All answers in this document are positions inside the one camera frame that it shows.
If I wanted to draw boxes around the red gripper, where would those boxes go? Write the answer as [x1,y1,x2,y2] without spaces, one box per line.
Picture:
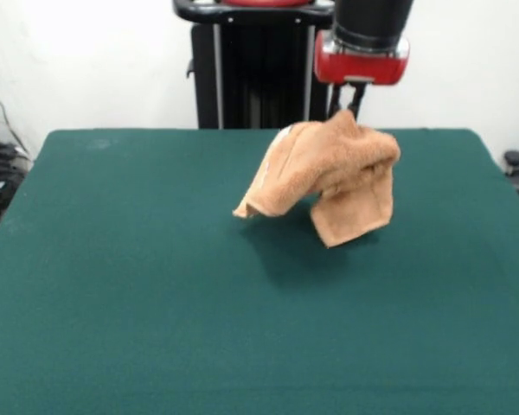
[314,32,411,120]

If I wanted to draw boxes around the tan terry towel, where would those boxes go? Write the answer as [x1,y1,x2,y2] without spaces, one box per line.
[232,109,402,250]

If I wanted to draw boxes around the dark green table cloth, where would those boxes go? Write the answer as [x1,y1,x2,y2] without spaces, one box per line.
[0,128,519,415]

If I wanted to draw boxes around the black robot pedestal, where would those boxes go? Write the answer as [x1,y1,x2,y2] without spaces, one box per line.
[171,0,339,130]

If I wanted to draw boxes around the black cable bundle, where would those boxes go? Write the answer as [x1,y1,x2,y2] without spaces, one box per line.
[0,141,34,191]

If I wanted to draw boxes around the grey cable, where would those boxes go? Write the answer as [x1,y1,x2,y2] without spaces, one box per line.
[0,80,29,155]

